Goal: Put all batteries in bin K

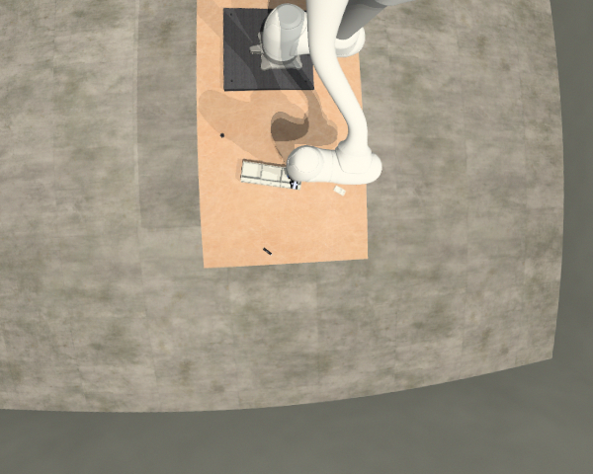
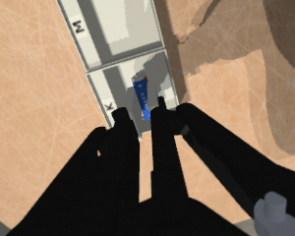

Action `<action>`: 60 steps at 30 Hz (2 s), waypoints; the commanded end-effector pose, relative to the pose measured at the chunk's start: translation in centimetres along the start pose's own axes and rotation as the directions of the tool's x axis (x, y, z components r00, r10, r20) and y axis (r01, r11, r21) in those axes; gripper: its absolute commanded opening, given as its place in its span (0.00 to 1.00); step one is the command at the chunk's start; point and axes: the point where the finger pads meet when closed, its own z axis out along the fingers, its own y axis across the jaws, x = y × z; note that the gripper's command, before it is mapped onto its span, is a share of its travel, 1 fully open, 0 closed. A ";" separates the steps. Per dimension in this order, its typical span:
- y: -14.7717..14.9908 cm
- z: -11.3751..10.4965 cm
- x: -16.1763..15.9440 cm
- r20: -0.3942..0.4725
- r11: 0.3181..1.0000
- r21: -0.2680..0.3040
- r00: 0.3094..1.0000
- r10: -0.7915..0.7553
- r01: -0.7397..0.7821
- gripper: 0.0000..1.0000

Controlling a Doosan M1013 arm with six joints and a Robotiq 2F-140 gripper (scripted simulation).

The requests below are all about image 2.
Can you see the grey three-compartment bin rack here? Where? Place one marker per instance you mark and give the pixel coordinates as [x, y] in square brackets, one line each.
[128, 40]

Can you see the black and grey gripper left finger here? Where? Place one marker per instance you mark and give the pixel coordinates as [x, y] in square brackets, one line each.
[75, 192]

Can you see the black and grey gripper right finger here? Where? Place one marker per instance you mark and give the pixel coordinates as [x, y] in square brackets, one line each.
[262, 188]

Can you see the blue battery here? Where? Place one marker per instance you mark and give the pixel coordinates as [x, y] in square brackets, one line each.
[140, 85]

